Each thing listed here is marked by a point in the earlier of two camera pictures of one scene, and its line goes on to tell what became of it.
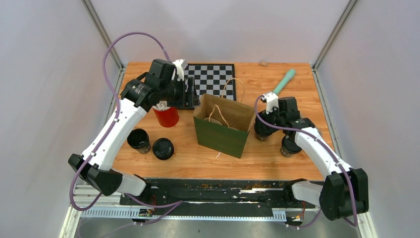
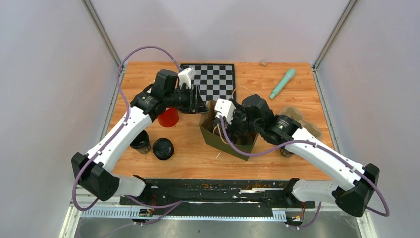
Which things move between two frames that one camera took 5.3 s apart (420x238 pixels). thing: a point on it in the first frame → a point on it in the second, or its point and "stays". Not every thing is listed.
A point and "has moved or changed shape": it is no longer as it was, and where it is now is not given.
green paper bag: [223, 125] has moved or changed shape
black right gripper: [275, 110] → [231, 128]
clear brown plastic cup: [285, 153] stays
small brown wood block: [265, 63] stays
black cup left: [138, 139] stays
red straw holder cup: [168, 118] stays
